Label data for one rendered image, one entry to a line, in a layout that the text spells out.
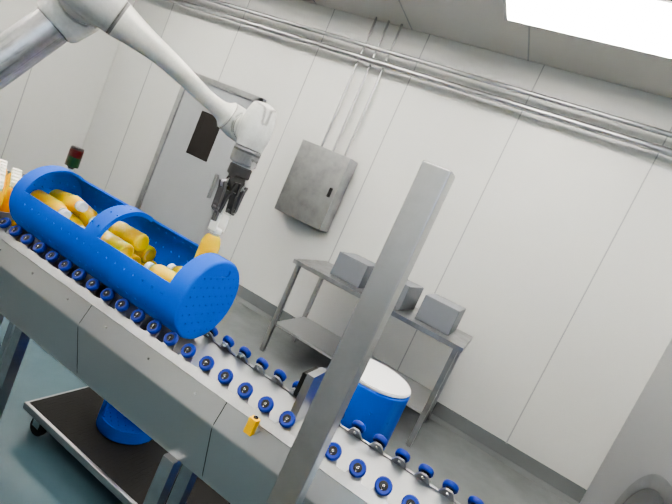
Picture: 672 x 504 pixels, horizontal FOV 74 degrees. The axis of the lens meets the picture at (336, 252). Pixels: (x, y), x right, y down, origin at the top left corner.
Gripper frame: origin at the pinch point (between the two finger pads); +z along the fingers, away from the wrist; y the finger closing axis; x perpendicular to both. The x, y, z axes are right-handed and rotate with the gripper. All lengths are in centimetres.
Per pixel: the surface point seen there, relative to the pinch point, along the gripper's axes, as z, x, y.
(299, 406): 34, -54, -8
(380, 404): 34, -70, 23
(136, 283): 25.8, 7.4, -17.3
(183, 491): 88, -26, 1
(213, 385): 40, -30, -15
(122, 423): 117, 38, 40
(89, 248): 24.4, 30.7, -17.5
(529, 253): -44, -92, 318
